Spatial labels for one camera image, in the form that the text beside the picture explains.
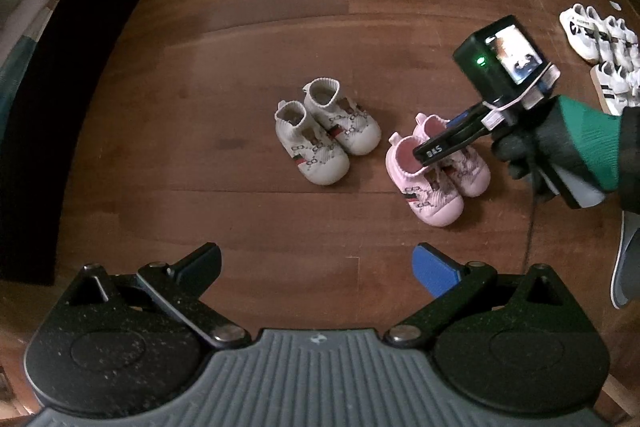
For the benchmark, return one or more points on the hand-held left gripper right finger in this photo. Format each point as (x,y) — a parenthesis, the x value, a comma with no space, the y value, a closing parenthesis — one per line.
(435,269)

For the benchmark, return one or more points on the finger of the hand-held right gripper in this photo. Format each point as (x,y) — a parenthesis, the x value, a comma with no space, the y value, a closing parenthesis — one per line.
(456,124)

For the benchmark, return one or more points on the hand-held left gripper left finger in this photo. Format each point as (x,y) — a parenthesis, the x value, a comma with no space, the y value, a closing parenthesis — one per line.
(200,267)

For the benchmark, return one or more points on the pink sock shoe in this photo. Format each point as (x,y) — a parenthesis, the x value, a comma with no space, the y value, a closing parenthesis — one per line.
(472,177)
(435,207)

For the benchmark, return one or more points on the white patterned sock shoe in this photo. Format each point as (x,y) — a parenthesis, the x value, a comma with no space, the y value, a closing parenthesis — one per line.
(360,134)
(320,167)

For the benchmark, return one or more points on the person's right hand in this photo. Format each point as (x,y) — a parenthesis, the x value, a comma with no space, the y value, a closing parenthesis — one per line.
(530,147)

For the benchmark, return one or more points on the grey slipper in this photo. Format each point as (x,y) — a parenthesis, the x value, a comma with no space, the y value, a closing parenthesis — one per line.
(627,267)

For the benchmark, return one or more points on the dark bed frame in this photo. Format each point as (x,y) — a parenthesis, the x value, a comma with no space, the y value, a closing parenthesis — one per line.
(75,107)

